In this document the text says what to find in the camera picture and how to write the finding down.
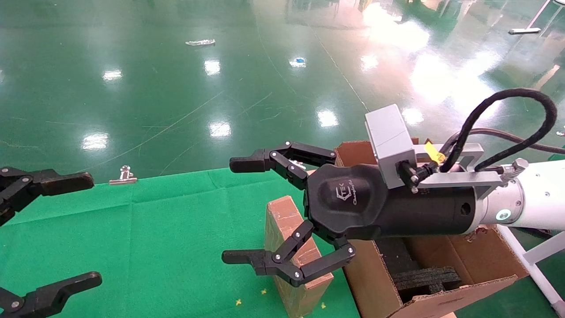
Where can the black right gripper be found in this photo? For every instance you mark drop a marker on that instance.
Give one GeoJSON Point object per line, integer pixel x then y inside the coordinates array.
{"type": "Point", "coordinates": [353, 203]}

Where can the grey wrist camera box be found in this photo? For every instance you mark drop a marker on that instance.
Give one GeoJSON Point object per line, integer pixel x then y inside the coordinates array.
{"type": "Point", "coordinates": [390, 141]}

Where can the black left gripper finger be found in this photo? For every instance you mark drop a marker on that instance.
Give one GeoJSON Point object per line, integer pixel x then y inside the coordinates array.
{"type": "Point", "coordinates": [57, 182]}
{"type": "Point", "coordinates": [53, 293]}

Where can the grey metal camera bracket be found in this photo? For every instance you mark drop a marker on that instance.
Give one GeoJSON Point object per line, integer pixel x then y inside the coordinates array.
{"type": "Point", "coordinates": [459, 179]}

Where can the small brown cardboard box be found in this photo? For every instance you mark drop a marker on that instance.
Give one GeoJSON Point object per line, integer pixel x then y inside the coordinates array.
{"type": "Point", "coordinates": [282, 221]}

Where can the white floor stand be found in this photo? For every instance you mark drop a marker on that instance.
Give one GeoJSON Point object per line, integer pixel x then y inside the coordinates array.
{"type": "Point", "coordinates": [524, 31]}

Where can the black foam insert block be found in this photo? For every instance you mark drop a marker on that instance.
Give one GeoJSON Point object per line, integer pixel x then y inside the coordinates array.
{"type": "Point", "coordinates": [426, 282]}

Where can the green table cloth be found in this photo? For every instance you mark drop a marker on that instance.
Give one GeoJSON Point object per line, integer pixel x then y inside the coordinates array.
{"type": "Point", "coordinates": [167, 229]}

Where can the large open cardboard carton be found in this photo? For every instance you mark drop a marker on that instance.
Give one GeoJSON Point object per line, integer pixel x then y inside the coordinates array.
{"type": "Point", "coordinates": [472, 260]}

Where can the silver binder clip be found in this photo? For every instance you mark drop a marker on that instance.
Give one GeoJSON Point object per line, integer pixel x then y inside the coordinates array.
{"type": "Point", "coordinates": [123, 176]}
{"type": "Point", "coordinates": [296, 164]}

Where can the white pipe frame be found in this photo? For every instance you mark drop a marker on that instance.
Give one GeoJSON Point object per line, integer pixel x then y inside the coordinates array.
{"type": "Point", "coordinates": [538, 274]}

